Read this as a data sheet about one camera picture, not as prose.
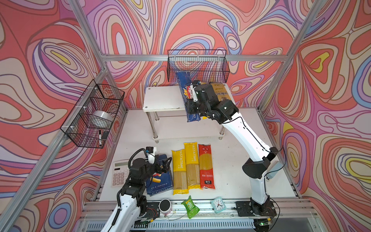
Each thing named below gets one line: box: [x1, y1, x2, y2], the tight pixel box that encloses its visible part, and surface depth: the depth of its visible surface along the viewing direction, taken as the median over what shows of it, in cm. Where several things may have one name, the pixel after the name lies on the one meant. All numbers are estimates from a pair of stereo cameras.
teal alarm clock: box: [210, 196, 227, 214], surface depth 75 cm
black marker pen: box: [99, 129, 102, 147], surface depth 73 cm
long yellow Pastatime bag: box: [184, 142, 201, 190], surface depth 88 cm
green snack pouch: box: [181, 195, 200, 219], surface depth 75 cm
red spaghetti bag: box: [198, 144, 216, 189], surface depth 88 cm
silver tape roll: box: [88, 110, 114, 128], surface depth 73 cm
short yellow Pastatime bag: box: [171, 148, 189, 195], surface depth 86 cm
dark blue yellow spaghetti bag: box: [210, 82, 231, 102], surface depth 81 cm
